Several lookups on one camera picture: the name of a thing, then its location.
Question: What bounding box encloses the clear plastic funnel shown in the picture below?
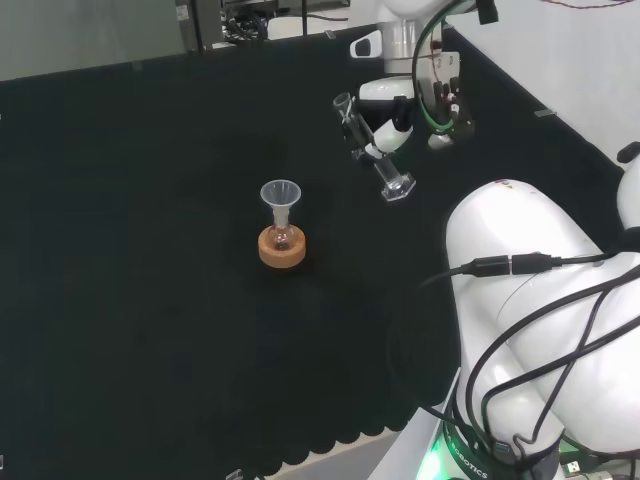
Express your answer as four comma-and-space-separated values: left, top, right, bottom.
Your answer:
259, 180, 302, 226

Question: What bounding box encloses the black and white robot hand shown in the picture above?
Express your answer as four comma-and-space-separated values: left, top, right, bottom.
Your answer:
357, 78, 417, 161

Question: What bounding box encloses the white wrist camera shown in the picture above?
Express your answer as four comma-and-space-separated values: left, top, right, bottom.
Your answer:
349, 29, 384, 60

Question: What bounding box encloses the green cable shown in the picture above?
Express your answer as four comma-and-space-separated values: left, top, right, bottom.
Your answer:
411, 0, 457, 135

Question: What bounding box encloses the silver wrist mounting bracket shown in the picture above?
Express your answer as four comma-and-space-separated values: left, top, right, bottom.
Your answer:
414, 49, 475, 151

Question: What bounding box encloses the pale board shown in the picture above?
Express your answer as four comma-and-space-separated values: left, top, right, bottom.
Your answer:
444, 0, 640, 171

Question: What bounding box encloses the small glass round-bottom flask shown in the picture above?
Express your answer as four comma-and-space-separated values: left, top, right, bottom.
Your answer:
266, 209, 296, 252

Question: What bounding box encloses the black bench cloth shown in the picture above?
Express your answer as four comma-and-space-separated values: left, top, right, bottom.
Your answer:
0, 22, 626, 476

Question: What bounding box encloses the cork ring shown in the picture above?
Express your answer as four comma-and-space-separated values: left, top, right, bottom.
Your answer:
257, 225, 307, 270

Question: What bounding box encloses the dark background equipment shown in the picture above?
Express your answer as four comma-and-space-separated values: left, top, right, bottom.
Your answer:
174, 0, 351, 52

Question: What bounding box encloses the black cable with connector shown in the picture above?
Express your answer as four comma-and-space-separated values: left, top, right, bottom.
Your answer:
418, 252, 640, 297

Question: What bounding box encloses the clear glass graduated cylinder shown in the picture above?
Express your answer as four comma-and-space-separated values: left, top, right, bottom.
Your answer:
332, 92, 418, 203

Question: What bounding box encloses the grey background panel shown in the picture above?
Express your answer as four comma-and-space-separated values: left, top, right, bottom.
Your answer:
0, 0, 201, 82

